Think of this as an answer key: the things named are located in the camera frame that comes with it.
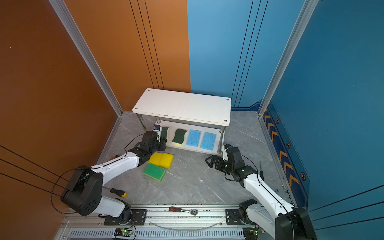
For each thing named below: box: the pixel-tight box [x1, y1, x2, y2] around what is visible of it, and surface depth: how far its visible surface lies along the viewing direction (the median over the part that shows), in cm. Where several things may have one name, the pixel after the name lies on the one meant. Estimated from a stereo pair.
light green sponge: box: [143, 163, 167, 182], surface depth 87 cm
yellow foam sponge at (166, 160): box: [158, 153, 175, 169], surface depth 93 cm
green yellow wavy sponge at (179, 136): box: [172, 128, 187, 146], surface depth 96 cm
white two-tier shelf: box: [132, 88, 232, 154], surface depth 82 cm
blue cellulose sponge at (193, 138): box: [186, 129, 202, 147], surface depth 98 cm
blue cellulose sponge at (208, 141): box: [201, 132, 217, 151], surface depth 96 cm
